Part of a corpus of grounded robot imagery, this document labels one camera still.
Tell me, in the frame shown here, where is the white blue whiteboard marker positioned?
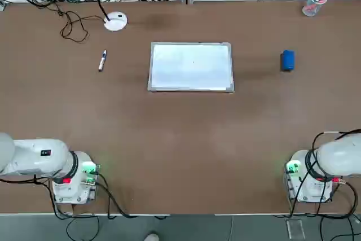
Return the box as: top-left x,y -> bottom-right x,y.
98,49 -> 108,72

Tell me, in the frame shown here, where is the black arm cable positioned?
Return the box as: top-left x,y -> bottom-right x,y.
289,129 -> 361,221
0,172 -> 170,221

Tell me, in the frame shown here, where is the silver framed whiteboard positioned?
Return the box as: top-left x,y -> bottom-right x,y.
147,41 -> 235,94

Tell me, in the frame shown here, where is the blue plastic eraser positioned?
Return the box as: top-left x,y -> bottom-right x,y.
280,50 -> 296,72

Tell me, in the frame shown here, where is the clear plastic cup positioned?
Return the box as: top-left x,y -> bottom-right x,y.
302,0 -> 330,17

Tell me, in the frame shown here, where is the metal floor plate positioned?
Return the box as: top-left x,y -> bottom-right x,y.
285,219 -> 306,239

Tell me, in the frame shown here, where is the white desk lamp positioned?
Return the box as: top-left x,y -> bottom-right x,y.
89,0 -> 134,32

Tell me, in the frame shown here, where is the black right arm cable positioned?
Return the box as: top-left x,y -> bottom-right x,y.
289,129 -> 361,221

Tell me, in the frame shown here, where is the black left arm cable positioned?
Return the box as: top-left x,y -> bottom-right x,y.
0,172 -> 170,221

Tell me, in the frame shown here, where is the black lamp cable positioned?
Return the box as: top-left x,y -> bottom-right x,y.
60,10 -> 107,45

